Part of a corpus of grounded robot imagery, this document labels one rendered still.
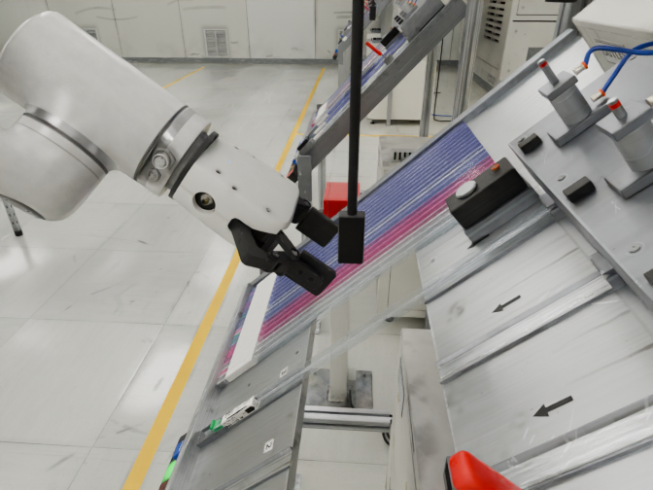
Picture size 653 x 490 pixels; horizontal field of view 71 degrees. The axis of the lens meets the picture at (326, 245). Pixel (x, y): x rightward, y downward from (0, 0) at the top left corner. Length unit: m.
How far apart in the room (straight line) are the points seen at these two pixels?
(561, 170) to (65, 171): 0.39
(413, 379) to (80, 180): 0.68
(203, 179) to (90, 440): 1.42
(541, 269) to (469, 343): 0.09
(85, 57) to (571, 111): 0.39
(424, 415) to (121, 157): 0.64
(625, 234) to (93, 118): 0.39
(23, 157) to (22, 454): 1.47
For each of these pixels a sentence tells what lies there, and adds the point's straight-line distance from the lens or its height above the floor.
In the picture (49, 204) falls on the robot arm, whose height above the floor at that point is 1.11.
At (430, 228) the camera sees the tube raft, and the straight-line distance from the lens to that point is 0.57.
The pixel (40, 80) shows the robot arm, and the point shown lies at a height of 1.20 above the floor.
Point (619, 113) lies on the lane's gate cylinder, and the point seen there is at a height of 1.19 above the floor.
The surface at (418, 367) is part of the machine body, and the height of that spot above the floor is 0.62.
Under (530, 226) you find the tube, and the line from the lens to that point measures 0.47.
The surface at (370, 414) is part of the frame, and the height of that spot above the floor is 0.31.
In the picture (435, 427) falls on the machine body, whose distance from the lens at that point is 0.84.
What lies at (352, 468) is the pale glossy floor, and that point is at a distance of 1.53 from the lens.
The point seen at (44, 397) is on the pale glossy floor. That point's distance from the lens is 1.97.
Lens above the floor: 1.26
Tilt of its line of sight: 29 degrees down
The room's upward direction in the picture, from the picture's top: straight up
